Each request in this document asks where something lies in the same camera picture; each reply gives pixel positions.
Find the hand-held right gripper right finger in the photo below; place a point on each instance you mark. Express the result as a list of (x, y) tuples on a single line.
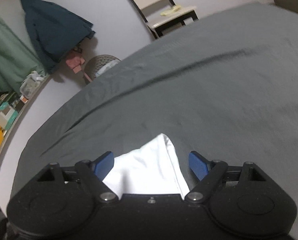
[(197, 165)]

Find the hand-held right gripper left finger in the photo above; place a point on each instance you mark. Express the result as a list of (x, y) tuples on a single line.
[(105, 163)]

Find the dark green box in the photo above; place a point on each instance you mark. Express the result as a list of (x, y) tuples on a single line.
[(4, 98)]

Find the green curtain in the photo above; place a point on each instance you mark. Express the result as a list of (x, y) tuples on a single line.
[(6, 55)]

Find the teal and white box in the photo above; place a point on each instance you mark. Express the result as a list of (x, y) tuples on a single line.
[(7, 116)]

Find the dark blue jacket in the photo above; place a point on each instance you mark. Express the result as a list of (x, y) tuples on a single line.
[(54, 30)]

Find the beige chair with black frame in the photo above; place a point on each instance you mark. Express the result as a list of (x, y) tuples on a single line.
[(151, 2)]

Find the pale yellow cloth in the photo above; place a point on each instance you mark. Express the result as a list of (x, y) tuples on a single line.
[(171, 10)]

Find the beige laundry basket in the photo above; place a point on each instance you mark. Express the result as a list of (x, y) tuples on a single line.
[(100, 63)]

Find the pink cloth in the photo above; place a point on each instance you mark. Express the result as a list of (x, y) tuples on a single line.
[(75, 62)]

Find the white garment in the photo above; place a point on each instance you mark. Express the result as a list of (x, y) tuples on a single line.
[(149, 165)]

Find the grey bed sheet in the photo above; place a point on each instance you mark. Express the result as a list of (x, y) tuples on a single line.
[(189, 80)]

